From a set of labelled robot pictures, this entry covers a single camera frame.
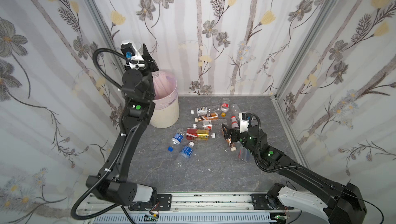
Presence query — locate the brown Nescafe bottle front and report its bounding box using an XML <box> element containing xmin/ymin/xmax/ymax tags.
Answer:
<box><xmin>222</xmin><ymin>125</ymin><xmax>237</xmax><ymax>152</ymax></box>

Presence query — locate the brown nescafe bottle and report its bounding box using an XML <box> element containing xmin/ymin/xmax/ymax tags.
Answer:
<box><xmin>195</xmin><ymin>113</ymin><xmax>219</xmax><ymax>123</ymax></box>
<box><xmin>222</xmin><ymin>125</ymin><xmax>237</xmax><ymax>152</ymax></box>

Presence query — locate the yellow red tea bottle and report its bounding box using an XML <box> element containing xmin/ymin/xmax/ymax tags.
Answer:
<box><xmin>186</xmin><ymin>128</ymin><xmax>216</xmax><ymax>141</ymax></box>

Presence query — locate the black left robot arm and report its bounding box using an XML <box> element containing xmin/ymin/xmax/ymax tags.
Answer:
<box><xmin>86</xmin><ymin>42</ymin><xmax>158</xmax><ymax>206</ymax></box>

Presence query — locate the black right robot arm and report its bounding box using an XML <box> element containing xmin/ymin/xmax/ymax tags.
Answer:
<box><xmin>222</xmin><ymin>125</ymin><xmax>367</xmax><ymax>224</ymax></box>

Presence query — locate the pink bin liner bag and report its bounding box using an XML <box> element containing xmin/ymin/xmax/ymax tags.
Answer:
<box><xmin>153</xmin><ymin>70</ymin><xmax>178</xmax><ymax>110</ymax></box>

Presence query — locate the cream waste bin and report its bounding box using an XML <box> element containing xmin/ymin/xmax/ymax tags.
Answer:
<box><xmin>149</xmin><ymin>70</ymin><xmax>180</xmax><ymax>129</ymax></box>

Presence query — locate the brown Nescafe bottle back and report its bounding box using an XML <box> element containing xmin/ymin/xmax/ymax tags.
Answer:
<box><xmin>195</xmin><ymin>113</ymin><xmax>219</xmax><ymax>123</ymax></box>

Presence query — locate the clear ribbed bottle white cap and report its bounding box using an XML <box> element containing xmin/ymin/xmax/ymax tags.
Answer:
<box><xmin>231</xmin><ymin>103</ymin><xmax>242</xmax><ymax>117</ymax></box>

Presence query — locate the clear bottle red-white label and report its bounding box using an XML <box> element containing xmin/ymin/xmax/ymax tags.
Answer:
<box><xmin>193</xmin><ymin>120</ymin><xmax>226</xmax><ymax>130</ymax></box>

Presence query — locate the crushed bottle red label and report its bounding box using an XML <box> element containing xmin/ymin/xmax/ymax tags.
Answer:
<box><xmin>220</xmin><ymin>97</ymin><xmax>230</xmax><ymax>113</ymax></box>

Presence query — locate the Suntory white label bottle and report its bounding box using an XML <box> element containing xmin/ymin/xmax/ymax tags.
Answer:
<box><xmin>191</xmin><ymin>106</ymin><xmax>220</xmax><ymax>116</ymax></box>

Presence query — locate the blue label water bottle front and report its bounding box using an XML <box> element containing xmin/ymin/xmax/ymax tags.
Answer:
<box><xmin>175</xmin><ymin>142</ymin><xmax>195</xmax><ymax>167</ymax></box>

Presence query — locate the blue label water bottle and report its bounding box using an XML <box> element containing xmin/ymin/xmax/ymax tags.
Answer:
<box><xmin>175</xmin><ymin>142</ymin><xmax>195</xmax><ymax>167</ymax></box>
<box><xmin>168</xmin><ymin>128</ymin><xmax>186</xmax><ymax>152</ymax></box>

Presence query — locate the blue label water bottle left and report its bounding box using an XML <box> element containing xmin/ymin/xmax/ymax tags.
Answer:
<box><xmin>168</xmin><ymin>128</ymin><xmax>186</xmax><ymax>152</ymax></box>

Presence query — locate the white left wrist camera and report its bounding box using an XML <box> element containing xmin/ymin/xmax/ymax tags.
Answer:
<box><xmin>121</xmin><ymin>40</ymin><xmax>146</xmax><ymax>70</ymax></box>

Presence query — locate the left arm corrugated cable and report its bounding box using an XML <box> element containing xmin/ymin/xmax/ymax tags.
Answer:
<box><xmin>70</xmin><ymin>48</ymin><xmax>137</xmax><ymax>220</ymax></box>

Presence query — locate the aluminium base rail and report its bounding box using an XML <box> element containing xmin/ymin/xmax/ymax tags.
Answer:
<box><xmin>86</xmin><ymin>192</ymin><xmax>328</xmax><ymax>224</ymax></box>

